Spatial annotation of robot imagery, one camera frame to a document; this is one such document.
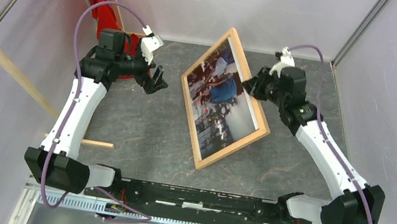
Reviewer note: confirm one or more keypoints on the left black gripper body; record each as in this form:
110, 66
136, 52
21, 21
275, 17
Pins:
138, 67

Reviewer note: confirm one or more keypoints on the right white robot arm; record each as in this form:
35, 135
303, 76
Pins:
354, 201

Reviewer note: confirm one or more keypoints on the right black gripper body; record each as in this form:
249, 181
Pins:
267, 86

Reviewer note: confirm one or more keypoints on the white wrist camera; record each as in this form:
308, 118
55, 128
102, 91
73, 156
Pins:
149, 44
284, 60

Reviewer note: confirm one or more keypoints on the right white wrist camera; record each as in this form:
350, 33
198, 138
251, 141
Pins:
284, 60

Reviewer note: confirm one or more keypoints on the red cloth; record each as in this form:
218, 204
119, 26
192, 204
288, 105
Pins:
102, 11

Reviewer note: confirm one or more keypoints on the white slotted cable duct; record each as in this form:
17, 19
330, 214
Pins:
100, 207

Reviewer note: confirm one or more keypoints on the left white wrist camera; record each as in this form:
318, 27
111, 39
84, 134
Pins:
149, 44

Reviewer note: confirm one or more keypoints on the large printed photo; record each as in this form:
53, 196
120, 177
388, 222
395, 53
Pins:
219, 102

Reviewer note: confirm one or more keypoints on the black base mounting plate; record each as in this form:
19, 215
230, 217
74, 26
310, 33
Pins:
199, 206

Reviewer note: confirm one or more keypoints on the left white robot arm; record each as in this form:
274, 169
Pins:
55, 162

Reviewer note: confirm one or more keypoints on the light wooden picture frame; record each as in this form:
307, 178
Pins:
233, 144

